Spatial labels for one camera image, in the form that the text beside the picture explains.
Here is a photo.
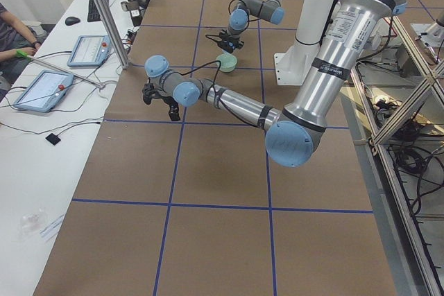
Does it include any black computer mouse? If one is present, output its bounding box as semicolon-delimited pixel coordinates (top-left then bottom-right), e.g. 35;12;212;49
65;16;80;26

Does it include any brown paper table cover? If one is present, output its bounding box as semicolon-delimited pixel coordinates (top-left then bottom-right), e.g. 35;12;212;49
35;0;396;295

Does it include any small black square pad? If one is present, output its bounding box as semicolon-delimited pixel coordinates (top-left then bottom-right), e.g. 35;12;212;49
45;133;61;146

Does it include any blue teach pendant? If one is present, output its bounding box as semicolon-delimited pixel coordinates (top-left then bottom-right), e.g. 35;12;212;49
13;70;74;113
67;35;111;67

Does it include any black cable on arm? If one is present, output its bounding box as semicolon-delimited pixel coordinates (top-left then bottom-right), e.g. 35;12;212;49
205;0;261;46
180;60;264;127

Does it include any aluminium frame post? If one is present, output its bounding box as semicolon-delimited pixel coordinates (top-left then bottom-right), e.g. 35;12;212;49
94;0;129;69

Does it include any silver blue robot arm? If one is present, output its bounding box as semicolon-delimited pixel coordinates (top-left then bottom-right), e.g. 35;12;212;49
144;0;407;167
217;0;285;53

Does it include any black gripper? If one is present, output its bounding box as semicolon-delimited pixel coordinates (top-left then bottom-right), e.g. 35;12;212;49
221;31;244;52
142;83;180;122

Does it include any metal rod with green tip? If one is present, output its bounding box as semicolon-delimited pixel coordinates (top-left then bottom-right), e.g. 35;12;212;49
16;50;105;89

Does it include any clear plastic bag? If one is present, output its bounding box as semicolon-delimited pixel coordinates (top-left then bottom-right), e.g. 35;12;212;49
17;208;47;241

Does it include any near blue teach pendant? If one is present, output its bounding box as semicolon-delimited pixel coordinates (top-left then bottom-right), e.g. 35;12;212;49
13;70;74;113

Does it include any mint green ceramic bowl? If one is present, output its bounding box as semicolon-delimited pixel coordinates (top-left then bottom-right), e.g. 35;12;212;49
216;53;237;73

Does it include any black keyboard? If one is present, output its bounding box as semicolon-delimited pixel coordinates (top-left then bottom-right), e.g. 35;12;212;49
87;0;110;23

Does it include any seated person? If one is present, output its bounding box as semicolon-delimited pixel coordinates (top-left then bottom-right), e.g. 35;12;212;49
1;4;44;85

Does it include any far blue teach pendant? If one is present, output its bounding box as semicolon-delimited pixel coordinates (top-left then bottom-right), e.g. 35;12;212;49
67;35;111;67

